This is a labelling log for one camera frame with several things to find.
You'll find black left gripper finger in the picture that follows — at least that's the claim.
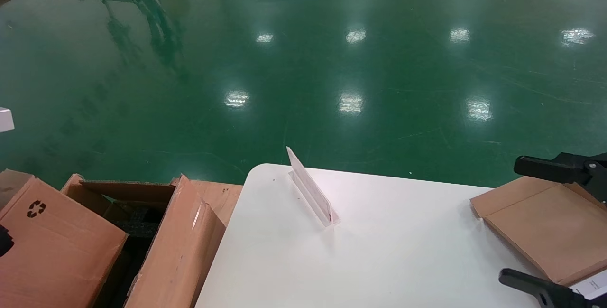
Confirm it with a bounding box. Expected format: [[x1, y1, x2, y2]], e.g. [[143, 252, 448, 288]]
[[0, 225, 14, 257]]

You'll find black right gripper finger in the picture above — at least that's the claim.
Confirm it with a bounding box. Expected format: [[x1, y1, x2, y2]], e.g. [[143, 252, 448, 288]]
[[514, 152, 607, 204], [499, 268, 607, 308]]

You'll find small cardboard box recycling symbol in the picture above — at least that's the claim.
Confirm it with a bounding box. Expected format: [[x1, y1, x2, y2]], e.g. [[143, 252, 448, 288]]
[[0, 169, 129, 308]]

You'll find flattened brown cardboard box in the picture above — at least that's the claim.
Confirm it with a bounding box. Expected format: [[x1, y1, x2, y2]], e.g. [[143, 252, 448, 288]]
[[470, 177, 607, 286]]

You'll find large open cardboard box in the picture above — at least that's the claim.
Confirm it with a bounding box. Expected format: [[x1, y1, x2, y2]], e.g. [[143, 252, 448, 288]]
[[61, 174, 227, 308]]

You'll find white paper label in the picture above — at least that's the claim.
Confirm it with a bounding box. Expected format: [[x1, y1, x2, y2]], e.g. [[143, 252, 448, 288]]
[[569, 270, 607, 301]]

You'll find clear acrylic sign holder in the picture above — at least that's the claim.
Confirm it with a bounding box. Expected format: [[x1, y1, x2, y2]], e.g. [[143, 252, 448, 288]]
[[286, 146, 341, 229]]

